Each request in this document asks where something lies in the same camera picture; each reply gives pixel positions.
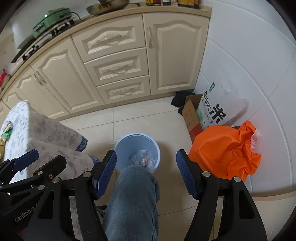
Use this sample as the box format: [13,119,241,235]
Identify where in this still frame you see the red white green wrapper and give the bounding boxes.
[1,121,13,141]

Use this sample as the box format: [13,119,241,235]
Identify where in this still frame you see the yellow snack wrapper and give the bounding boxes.
[0,138,6,160]

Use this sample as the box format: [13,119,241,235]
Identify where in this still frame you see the light blue trash bin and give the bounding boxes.
[114,133,161,173]

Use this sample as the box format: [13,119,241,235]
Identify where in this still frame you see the trash inside bin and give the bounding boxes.
[130,150,156,169]

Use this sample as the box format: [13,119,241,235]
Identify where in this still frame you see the round table floral cloth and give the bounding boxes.
[0,100,102,241]

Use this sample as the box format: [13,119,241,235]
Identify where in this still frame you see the person's jeans leg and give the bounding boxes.
[102,165,160,240]

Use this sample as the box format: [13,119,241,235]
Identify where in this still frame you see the red box on counter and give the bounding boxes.
[0,71,8,86]

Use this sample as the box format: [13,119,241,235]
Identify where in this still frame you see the white rice sack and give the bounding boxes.
[194,68,249,130]

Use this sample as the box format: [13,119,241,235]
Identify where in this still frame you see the cardboard box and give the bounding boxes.
[182,94,204,143]

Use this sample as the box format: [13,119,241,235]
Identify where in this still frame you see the black gas stove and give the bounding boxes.
[11,18,75,63]

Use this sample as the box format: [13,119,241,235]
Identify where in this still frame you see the black cloth on floor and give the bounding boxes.
[171,90,195,115]

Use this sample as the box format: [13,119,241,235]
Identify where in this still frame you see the cream lower cabinets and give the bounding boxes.
[1,5,212,120]

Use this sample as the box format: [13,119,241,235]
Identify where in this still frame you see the green electric cooker pot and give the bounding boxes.
[33,8,72,39]

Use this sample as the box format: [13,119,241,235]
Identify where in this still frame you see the steel wok with lid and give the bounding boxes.
[86,0,130,16]

